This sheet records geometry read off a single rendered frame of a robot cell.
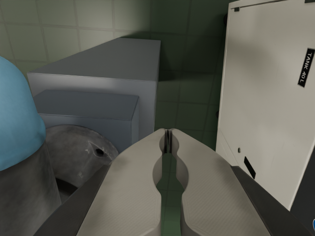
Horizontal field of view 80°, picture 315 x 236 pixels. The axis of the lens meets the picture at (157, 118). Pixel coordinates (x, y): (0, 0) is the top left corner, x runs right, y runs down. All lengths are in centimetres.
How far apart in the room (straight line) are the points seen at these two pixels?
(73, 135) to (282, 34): 57
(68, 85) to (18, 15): 101
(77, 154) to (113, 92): 15
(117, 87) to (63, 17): 93
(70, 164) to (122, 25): 98
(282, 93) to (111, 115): 48
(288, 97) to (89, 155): 51
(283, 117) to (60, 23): 114
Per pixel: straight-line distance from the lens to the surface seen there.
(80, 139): 28
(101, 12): 119
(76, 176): 26
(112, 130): 29
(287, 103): 61
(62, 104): 34
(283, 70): 63
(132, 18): 115
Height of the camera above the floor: 114
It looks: 63 degrees down
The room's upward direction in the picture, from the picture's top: 177 degrees counter-clockwise
